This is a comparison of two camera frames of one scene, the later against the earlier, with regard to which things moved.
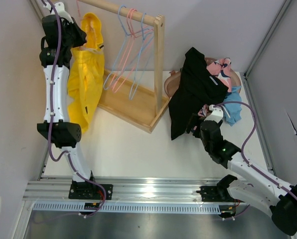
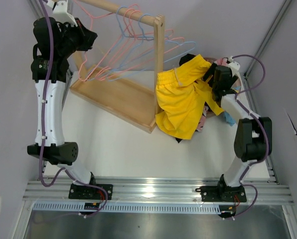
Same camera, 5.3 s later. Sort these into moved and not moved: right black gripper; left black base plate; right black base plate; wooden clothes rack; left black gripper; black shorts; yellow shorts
Moved: yellow shorts; right black gripper; black shorts
Not moved: wooden clothes rack; right black base plate; left black base plate; left black gripper
